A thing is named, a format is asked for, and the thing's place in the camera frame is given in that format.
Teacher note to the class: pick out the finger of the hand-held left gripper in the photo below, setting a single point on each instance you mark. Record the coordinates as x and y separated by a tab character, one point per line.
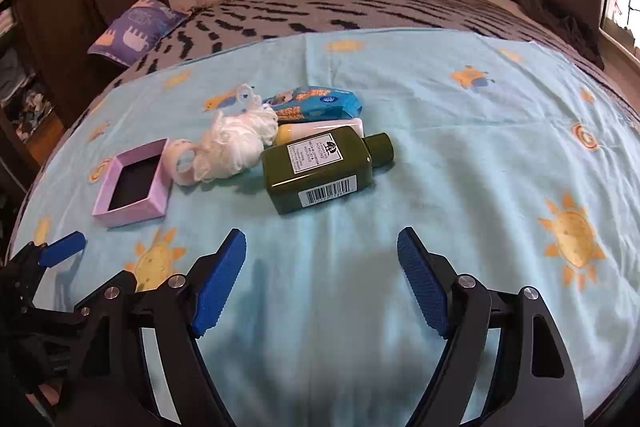
62	249

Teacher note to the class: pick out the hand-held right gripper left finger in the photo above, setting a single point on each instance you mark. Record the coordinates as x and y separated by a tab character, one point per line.
220	287

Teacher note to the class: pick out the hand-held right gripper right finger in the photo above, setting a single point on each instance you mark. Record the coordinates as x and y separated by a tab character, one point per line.
422	287

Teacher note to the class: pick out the dark green bottle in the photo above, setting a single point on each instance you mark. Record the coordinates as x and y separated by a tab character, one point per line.
310	177

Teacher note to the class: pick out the yellow bottle with white cap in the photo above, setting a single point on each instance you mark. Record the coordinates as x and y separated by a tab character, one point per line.
300	132

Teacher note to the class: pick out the light blue printed cloth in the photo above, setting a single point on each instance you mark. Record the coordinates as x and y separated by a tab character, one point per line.
450	207

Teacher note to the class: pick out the pink cardboard box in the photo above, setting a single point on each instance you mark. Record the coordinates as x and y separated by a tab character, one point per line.
132	182

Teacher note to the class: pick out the white bath pouf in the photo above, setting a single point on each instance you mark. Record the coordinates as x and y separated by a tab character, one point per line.
230	147

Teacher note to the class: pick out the open wardrobe shelf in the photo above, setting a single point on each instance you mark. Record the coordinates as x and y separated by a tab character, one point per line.
20	72

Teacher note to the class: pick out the blue snack packet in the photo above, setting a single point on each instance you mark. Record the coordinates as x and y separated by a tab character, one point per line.
315	102

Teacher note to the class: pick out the purple elephant print pillow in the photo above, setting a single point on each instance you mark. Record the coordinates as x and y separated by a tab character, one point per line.
135	29

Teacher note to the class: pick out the brown wardrobe curtain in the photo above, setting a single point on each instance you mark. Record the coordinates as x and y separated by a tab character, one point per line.
75	7

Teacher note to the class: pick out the stack of folded clothes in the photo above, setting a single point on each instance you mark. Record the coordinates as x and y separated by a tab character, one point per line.
4	7

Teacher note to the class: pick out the grey black striped blanket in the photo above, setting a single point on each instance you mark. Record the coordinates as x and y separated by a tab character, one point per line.
350	7

